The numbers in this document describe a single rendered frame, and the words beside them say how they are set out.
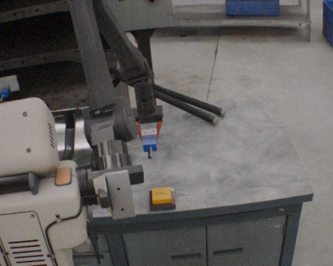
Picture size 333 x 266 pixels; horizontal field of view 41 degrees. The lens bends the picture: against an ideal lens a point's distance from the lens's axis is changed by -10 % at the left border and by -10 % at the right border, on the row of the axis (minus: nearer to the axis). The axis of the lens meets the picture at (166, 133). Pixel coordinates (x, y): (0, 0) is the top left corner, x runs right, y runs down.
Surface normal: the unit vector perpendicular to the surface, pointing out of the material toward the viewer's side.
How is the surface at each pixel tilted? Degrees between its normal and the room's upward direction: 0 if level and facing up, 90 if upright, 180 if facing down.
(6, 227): 82
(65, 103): 0
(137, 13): 90
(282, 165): 0
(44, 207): 82
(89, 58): 61
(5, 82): 90
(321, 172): 0
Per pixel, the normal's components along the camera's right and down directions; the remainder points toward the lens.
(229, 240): 0.04, 0.52
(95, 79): -0.19, 0.05
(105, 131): -0.28, -0.31
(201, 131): -0.08, -0.85
